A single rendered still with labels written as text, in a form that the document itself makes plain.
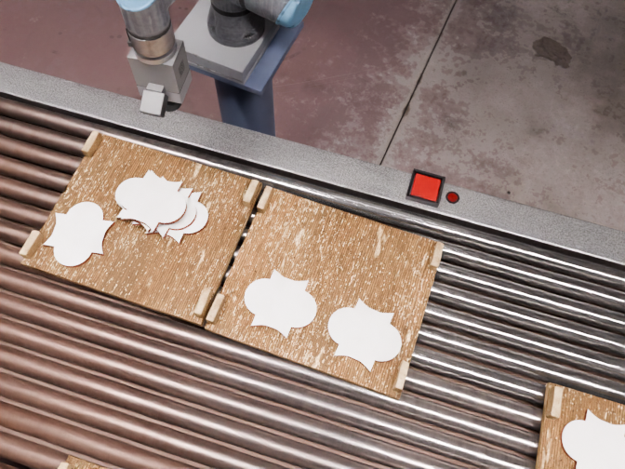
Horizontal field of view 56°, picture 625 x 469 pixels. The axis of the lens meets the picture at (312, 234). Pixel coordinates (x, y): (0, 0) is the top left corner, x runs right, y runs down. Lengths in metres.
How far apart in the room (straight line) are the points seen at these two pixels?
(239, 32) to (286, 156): 0.36
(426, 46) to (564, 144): 0.77
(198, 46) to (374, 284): 0.78
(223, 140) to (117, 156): 0.25
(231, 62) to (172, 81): 0.45
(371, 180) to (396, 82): 1.42
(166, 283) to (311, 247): 0.31
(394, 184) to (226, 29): 0.58
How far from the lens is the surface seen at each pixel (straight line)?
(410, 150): 2.54
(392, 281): 1.24
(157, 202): 1.29
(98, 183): 1.40
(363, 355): 1.18
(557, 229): 1.42
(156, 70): 1.12
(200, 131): 1.45
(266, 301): 1.20
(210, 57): 1.58
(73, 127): 1.53
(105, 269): 1.30
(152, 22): 1.04
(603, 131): 2.87
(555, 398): 1.24
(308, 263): 1.24
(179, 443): 1.19
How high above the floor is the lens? 2.08
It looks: 65 degrees down
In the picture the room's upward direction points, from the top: 3 degrees clockwise
